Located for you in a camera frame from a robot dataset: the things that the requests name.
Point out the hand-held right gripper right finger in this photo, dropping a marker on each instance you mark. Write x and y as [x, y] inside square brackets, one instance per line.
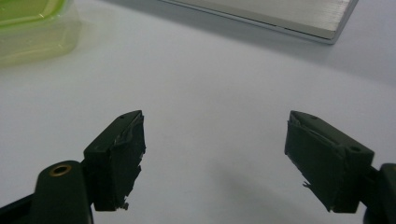
[327, 161]

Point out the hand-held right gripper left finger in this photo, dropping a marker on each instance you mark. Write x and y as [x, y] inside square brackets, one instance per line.
[118, 161]

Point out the flat silver metal slab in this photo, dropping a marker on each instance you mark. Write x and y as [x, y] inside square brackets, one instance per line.
[280, 14]

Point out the green translucent plastic container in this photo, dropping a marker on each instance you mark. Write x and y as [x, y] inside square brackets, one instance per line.
[34, 31]

